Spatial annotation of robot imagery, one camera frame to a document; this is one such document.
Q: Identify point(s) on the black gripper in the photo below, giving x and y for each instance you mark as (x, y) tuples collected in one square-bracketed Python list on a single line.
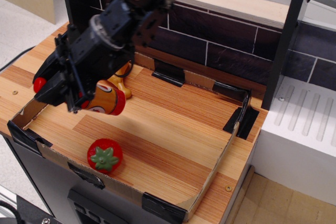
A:
[(97, 54)]

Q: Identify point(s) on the red hot sauce bottle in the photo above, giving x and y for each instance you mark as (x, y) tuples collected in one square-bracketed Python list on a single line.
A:
[(107, 99)]

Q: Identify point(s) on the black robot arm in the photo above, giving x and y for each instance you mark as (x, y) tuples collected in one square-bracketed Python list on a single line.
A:
[(146, 14)]

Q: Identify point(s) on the cardboard fence with black tape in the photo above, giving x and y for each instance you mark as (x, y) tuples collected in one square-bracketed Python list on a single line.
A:
[(184, 137)]

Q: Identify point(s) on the toy chicken drumstick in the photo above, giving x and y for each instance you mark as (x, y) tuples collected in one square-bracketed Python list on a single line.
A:
[(118, 81)]

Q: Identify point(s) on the red toy strawberry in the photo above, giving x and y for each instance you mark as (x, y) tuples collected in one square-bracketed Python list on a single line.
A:
[(105, 155)]

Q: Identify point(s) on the brass screw right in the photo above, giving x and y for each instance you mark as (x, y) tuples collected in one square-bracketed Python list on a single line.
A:
[(228, 188)]

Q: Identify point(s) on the white toy sink unit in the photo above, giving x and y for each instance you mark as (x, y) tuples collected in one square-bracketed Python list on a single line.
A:
[(296, 145)]

